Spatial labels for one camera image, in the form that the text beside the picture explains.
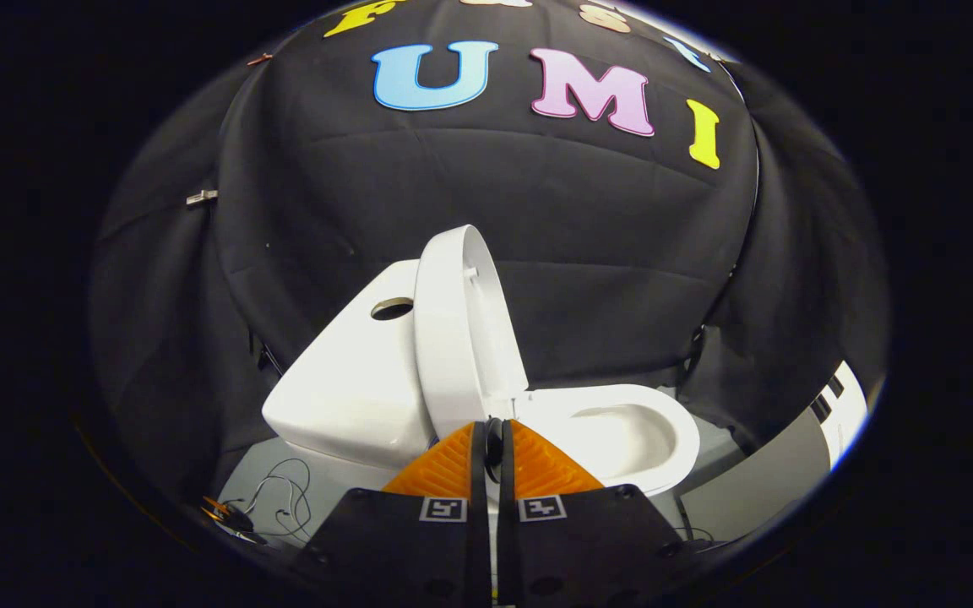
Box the thin black cable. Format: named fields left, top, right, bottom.
left=237, top=458, right=315, bottom=543

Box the white toilet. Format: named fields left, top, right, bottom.
left=261, top=258, right=702, bottom=499

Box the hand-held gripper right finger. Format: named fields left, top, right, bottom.
left=498, top=420, right=700, bottom=607

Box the black backdrop cloth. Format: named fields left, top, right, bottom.
left=90, top=0, right=889, bottom=499

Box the grey cabinet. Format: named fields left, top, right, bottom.
left=679, top=361, right=869, bottom=543

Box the white toilet lid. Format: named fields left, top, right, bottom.
left=413, top=224, right=530, bottom=442

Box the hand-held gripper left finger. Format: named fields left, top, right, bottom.
left=292, top=420, right=492, bottom=608

